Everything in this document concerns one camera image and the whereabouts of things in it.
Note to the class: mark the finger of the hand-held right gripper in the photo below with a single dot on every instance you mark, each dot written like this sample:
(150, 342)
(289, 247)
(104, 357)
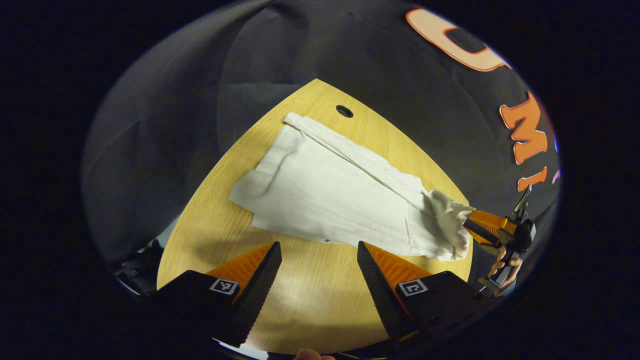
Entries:
(492, 220)
(482, 233)

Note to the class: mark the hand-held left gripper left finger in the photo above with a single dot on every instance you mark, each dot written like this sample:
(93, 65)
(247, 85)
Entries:
(257, 295)

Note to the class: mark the dark object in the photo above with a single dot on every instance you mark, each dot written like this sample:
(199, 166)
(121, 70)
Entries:
(140, 267)

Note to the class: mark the black backdrop cloth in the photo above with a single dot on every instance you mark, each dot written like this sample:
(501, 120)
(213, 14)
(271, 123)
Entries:
(350, 50)

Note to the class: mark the white jeans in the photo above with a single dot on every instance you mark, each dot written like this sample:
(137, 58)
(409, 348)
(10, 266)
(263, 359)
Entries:
(325, 190)

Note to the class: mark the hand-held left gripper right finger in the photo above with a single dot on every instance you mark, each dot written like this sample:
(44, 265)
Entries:
(382, 300)

